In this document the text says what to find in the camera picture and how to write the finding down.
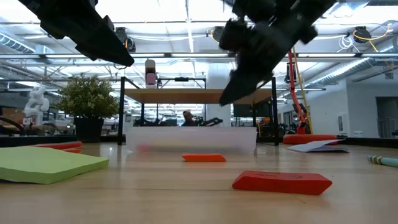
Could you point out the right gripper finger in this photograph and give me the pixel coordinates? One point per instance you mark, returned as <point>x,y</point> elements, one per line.
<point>234,84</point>
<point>255,82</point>

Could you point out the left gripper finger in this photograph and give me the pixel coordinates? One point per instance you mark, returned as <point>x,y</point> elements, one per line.
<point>99,53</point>
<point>110,39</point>

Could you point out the orange rectangular eraser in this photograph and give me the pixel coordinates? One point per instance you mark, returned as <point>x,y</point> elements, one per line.
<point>203,157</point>

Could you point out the white paper sheet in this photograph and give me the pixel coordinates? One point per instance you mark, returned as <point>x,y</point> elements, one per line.
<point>314,147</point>

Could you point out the red rectangular eraser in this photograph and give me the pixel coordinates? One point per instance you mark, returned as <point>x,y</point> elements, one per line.
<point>280,183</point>

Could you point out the green sticky note pad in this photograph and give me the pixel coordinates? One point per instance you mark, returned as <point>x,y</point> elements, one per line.
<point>46,163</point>

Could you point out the short teal pen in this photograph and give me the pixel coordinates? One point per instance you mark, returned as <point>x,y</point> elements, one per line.
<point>385,161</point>

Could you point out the black background robot arm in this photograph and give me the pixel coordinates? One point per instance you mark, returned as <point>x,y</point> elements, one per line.
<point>211,121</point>

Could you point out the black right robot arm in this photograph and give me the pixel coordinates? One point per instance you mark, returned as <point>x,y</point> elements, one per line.
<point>280,9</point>

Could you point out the black monitor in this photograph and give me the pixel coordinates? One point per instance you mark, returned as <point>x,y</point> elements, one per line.
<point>248,110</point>

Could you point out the wooden shelf riser black legs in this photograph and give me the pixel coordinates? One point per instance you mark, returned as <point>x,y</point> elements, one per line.
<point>192,96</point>

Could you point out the potted green plant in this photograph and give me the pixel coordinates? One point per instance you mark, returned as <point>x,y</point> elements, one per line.
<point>88,99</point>

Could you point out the pink and white stapler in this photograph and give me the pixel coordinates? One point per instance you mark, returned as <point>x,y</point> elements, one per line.
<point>150,77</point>

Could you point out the person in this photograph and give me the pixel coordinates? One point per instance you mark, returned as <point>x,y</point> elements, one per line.
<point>188,118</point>

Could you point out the pink-lidded clear pencil case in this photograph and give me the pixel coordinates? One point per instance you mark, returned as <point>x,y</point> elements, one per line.
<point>192,140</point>

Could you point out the red desk lamp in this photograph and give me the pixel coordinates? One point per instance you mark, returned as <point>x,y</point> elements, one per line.
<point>309,139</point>

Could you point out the white robot figure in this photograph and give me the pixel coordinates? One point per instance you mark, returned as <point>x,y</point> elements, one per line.
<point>37,104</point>

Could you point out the black metal table frame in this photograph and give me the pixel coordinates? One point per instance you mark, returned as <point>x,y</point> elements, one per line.
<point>31,140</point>

